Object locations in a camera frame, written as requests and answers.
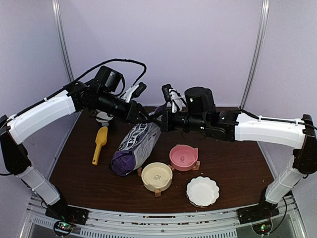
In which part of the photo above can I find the dark bowl white inside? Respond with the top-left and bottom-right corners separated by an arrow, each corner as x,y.
96,112 -> 113,126

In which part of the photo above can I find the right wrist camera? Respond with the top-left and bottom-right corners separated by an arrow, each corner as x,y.
161,84 -> 187,113

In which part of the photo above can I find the aluminium front rail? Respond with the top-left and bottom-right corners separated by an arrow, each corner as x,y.
24,195 -> 300,238

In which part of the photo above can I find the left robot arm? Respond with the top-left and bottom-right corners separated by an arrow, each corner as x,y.
0,64 -> 150,220

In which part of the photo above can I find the aluminium corner post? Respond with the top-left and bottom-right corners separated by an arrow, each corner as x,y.
239,0 -> 270,109
52,0 -> 74,82

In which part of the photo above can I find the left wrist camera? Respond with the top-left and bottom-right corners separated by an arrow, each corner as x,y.
120,82 -> 147,103

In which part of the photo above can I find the white scalloped dish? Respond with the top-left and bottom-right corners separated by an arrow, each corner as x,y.
186,176 -> 220,208

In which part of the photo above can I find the purple pet food bag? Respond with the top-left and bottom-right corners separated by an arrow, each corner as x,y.
109,104 -> 167,177

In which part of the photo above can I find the wooden stand under cream bowl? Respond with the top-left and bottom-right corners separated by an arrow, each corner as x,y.
137,167 -> 174,198

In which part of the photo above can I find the cream pet bowl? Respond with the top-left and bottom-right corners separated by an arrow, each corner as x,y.
141,162 -> 173,192

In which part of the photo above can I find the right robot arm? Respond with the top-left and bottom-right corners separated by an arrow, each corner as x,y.
149,87 -> 317,219

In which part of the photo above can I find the yellow plastic scoop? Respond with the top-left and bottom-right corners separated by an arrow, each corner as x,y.
92,126 -> 108,166

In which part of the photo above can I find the aluminium corner post left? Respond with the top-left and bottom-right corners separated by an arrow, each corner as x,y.
52,0 -> 74,82

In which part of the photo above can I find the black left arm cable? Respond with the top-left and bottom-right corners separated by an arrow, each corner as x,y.
44,58 -> 147,102

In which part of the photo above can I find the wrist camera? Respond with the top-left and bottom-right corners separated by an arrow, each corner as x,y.
120,82 -> 147,103
161,84 -> 187,113

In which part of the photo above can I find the aluminium corner post right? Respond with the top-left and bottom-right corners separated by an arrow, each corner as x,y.
239,0 -> 270,109

